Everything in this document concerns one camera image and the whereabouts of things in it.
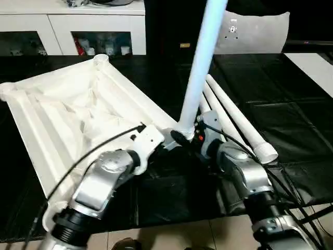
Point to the white plastic table leg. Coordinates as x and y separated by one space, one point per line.
201 65
214 100
204 106
234 109

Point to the white plastic table top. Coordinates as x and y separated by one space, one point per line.
52 104

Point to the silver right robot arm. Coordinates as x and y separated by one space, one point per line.
247 169

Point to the black work mat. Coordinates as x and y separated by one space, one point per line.
273 104

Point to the dark robot foot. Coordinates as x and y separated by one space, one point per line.
127 244

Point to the small white cup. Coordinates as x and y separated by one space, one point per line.
90 50
125 50

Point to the tall black cabinet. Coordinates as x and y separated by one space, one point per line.
169 26

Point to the grey cushion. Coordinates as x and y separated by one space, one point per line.
260 34

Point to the white flat board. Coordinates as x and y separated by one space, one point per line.
309 70

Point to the red box in cabinet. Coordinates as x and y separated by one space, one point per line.
79 45

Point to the black metal bench leg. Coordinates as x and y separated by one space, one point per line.
317 214

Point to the round grey appliance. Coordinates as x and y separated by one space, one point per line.
109 2

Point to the white cabinet with glass doors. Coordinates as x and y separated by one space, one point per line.
59 20

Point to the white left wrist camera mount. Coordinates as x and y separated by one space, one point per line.
149 138

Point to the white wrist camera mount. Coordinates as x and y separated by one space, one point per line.
210 119
149 138

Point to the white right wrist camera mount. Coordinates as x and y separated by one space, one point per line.
210 119

